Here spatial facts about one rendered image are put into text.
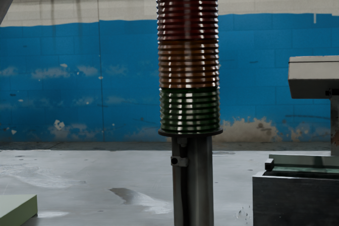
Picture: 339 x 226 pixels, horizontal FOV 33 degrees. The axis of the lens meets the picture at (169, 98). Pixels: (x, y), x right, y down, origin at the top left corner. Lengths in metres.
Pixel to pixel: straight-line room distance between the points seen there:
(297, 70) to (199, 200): 0.52
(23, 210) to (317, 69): 0.58
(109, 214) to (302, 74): 0.44
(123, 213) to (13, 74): 5.82
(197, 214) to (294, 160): 0.38
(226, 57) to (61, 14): 1.91
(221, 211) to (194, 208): 0.53
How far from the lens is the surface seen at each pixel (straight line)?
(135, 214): 1.09
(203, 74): 0.54
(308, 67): 1.05
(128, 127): 6.48
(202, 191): 0.57
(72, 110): 6.64
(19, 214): 1.07
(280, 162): 0.93
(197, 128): 0.54
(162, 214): 1.09
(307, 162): 0.93
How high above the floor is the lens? 1.12
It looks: 6 degrees down
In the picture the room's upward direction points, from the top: 2 degrees counter-clockwise
